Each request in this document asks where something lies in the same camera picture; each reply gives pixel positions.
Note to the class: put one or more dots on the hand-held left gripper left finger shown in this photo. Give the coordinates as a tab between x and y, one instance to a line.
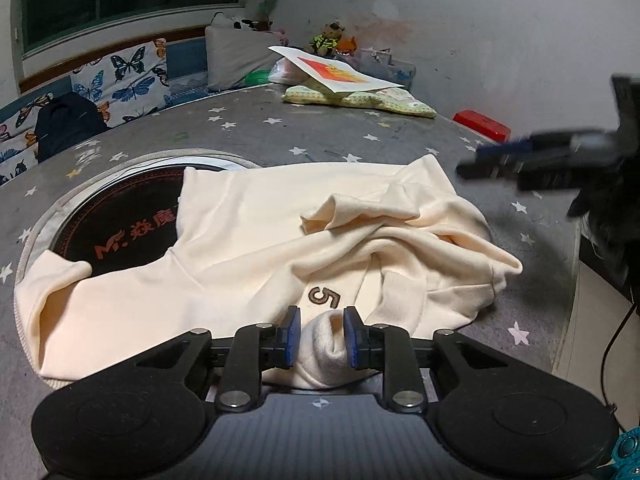
291	338

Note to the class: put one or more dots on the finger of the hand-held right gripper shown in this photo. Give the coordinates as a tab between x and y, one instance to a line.
500	150
482	171

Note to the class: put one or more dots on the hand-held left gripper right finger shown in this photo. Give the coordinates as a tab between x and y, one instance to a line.
353	340

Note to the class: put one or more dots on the cream sweatshirt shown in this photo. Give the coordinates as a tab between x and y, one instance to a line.
250	250

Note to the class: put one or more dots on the red box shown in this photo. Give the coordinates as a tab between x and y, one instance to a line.
482	125

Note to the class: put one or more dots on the green patterned cloth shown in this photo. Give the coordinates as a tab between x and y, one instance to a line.
395	102

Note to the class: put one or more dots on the grey star-print table cover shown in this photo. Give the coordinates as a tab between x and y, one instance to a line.
350	130

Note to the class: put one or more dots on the white paper orange print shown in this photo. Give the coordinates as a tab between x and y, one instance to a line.
335	72

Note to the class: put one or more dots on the orange toy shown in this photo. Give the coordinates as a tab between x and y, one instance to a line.
346	49

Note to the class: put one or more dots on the teddy bear toy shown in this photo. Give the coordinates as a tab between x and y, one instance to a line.
327	37

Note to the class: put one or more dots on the black round plate orange print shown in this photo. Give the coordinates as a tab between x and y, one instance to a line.
125	215

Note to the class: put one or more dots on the green plastic bag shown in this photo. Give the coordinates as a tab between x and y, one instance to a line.
257	78

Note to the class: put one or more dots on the grey pillow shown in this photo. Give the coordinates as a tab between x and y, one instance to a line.
235	57

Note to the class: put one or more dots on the teal plastic object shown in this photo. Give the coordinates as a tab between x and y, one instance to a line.
625	452

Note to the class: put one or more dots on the butterfly print cushion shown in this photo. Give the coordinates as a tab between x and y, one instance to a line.
125	80

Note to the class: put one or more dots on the dark backpack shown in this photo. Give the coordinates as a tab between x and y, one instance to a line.
65	122

